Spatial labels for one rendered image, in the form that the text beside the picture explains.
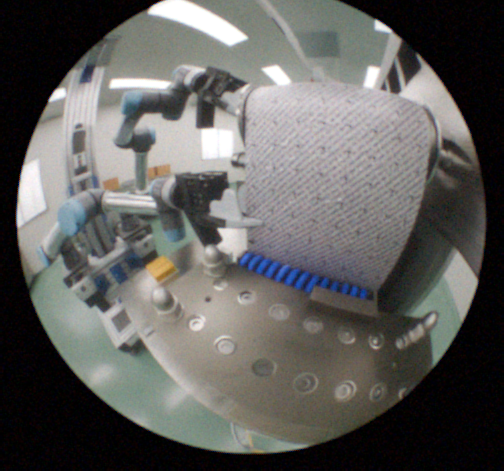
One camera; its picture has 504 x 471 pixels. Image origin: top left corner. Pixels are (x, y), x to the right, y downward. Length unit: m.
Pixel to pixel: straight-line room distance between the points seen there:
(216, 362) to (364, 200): 0.23
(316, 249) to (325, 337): 0.12
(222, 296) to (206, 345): 0.07
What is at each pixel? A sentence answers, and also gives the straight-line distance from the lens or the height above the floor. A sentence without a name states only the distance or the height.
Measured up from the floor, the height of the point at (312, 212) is 1.13.
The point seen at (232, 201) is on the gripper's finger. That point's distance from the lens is 0.21.
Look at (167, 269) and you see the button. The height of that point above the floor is 0.92.
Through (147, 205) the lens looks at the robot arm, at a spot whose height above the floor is 1.05.
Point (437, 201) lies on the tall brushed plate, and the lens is 0.31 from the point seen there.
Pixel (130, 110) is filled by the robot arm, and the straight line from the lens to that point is 0.47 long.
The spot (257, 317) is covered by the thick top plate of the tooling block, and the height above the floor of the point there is 1.03.
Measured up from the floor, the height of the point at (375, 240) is 1.11.
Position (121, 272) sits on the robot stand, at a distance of 1.10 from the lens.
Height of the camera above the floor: 1.19
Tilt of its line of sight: 26 degrees down
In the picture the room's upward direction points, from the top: straight up
